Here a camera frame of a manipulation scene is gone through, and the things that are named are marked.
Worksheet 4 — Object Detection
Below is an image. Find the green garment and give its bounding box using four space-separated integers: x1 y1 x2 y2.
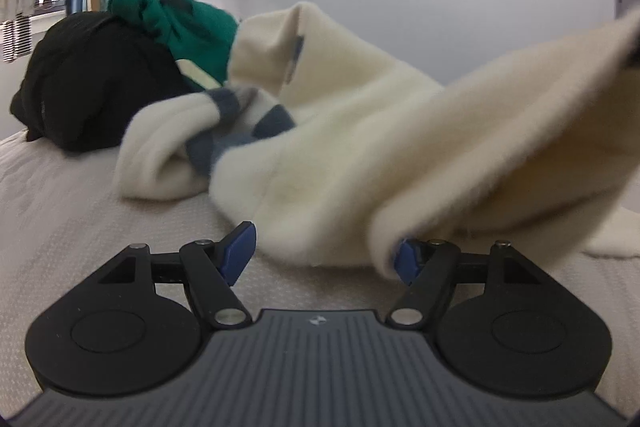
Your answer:
107 0 240 92

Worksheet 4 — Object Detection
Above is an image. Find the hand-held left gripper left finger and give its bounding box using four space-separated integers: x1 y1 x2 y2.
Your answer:
97 221 257 329

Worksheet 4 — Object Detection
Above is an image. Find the black garment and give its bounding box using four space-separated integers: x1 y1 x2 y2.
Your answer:
10 11 201 152

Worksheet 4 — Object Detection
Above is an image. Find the cream sweater with blue stripes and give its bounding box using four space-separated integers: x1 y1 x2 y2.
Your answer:
114 1 640 280

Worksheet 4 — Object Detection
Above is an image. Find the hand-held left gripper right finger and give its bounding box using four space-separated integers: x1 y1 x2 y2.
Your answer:
386 237 544 329

